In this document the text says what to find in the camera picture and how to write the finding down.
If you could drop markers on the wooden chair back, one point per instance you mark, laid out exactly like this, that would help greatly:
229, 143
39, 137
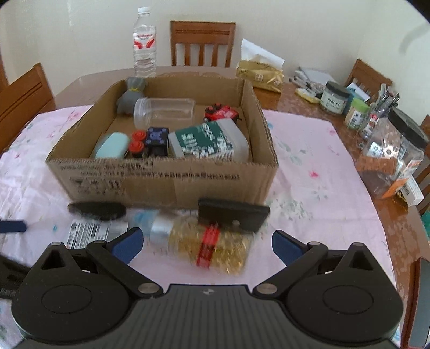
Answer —
201, 37

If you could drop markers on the teal dome toy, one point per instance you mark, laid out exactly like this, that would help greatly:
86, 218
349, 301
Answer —
111, 146

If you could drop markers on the orange and white box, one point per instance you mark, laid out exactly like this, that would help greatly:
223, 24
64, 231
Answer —
408, 193

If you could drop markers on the clear water bottle red label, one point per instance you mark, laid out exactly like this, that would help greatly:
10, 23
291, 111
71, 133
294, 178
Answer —
145, 43

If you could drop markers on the bundle of pens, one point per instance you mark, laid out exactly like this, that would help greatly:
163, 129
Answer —
307, 88

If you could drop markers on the white bottle green label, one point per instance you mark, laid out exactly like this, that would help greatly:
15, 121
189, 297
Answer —
208, 141

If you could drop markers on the clear plastic jar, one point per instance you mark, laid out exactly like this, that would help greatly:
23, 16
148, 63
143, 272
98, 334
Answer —
164, 112

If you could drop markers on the grey cat toy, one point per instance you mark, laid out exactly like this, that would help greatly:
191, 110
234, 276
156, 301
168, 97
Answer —
129, 97

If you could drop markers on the large clear jar black lid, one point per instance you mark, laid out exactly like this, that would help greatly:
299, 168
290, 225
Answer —
389, 157

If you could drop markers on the small jar green lid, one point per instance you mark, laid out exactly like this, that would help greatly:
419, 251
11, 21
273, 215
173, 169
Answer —
355, 114

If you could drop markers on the black rectangular case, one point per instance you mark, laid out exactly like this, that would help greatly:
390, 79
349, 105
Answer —
231, 213

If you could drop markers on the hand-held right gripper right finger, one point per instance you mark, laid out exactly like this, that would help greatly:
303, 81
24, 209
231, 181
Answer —
286, 245

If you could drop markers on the gold tissue pack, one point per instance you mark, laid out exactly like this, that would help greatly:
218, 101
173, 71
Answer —
260, 73

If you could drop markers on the stack of white papers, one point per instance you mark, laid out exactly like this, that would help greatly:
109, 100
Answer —
312, 73

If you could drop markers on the gold capsule bottle silver cap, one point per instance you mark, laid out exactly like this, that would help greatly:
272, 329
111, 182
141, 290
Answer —
188, 243

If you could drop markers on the cardboard box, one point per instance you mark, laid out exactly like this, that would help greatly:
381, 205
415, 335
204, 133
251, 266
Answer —
161, 181

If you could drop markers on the black toy train red wheels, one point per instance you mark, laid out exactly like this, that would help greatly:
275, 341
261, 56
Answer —
154, 141

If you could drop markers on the glass jar dark lid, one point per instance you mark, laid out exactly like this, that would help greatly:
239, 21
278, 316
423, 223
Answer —
333, 100

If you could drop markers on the pink floral tablecloth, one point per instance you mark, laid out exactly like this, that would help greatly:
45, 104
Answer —
309, 188

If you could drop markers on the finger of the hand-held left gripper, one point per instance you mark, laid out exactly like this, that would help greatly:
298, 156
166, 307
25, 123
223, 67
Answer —
16, 263
11, 226

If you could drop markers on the yellow sponge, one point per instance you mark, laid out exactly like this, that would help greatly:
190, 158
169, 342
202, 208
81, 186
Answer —
308, 95

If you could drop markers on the clear cup with pens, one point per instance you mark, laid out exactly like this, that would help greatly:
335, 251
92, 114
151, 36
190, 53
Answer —
379, 107

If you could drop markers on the black oval brush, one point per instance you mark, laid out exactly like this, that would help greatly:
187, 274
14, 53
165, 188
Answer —
97, 209

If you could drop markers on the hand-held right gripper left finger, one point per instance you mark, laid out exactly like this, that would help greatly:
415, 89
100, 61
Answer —
127, 244

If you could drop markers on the wooden chair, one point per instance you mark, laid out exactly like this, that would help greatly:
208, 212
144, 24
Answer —
425, 167
23, 100
368, 75
201, 37

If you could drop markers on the white labelled packet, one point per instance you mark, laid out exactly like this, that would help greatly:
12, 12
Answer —
90, 231

